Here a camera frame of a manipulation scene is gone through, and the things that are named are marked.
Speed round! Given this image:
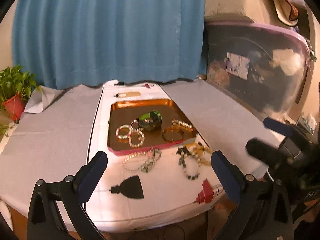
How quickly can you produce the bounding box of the black white bead bracelet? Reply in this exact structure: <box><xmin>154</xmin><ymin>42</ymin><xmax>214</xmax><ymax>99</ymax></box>
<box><xmin>177</xmin><ymin>152</ymin><xmax>201</xmax><ymax>181</ymax></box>

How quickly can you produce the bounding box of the large beige bead bracelet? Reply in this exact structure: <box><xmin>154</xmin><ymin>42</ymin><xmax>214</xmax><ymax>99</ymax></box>
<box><xmin>183</xmin><ymin>142</ymin><xmax>214</xmax><ymax>167</ymax></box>

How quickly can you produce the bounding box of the blue curtain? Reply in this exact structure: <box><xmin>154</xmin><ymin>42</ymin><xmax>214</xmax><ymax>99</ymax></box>
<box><xmin>12</xmin><ymin>0</ymin><xmax>206</xmax><ymax>89</ymax></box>

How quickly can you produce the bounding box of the beige fabric storage box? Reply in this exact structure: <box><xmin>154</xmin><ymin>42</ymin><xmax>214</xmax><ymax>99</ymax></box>
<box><xmin>204</xmin><ymin>0</ymin><xmax>285</xmax><ymax>27</ymax></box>

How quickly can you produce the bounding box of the orange metal tray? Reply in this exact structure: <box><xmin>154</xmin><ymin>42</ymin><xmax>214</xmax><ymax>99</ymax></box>
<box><xmin>107</xmin><ymin>98</ymin><xmax>198</xmax><ymax>156</ymax></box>

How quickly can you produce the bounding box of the clear storage bin purple lid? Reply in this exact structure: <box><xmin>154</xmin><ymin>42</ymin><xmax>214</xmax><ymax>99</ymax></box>
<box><xmin>207</xmin><ymin>22</ymin><xmax>310</xmax><ymax>114</ymax></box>

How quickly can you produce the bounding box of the metal bangle bracelet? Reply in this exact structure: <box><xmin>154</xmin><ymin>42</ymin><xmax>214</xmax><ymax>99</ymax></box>
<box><xmin>162</xmin><ymin>126</ymin><xmax>185</xmax><ymax>144</ymax></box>

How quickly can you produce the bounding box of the patterned hanging bag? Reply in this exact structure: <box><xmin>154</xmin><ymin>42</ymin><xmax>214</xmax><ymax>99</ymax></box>
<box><xmin>272</xmin><ymin>0</ymin><xmax>306</xmax><ymax>27</ymax></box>

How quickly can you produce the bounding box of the grey white table cloth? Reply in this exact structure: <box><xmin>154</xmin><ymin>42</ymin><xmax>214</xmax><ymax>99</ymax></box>
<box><xmin>1</xmin><ymin>79</ymin><xmax>281</xmax><ymax>232</ymax></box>

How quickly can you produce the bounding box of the green black smartwatch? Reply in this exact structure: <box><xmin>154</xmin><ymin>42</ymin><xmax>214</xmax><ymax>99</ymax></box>
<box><xmin>138</xmin><ymin>110</ymin><xmax>162</xmax><ymax>131</ymax></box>

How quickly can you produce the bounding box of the white pearl bracelet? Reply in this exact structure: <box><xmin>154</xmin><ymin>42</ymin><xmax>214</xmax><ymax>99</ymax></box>
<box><xmin>127</xmin><ymin>129</ymin><xmax>146</xmax><ymax>149</ymax></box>

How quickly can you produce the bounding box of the crystal bead bracelet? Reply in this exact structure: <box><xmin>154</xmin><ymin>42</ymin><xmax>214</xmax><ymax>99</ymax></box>
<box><xmin>121</xmin><ymin>151</ymin><xmax>153</xmax><ymax>173</ymax></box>

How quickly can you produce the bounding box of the pearl safety pin brooch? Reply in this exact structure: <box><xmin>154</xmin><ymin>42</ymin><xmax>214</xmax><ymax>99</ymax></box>
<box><xmin>172</xmin><ymin>119</ymin><xmax>194</xmax><ymax>132</ymax></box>

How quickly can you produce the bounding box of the potted green plant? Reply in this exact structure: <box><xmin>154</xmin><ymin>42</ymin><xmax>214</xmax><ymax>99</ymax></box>
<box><xmin>1</xmin><ymin>64</ymin><xmax>42</xmax><ymax>137</ymax></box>

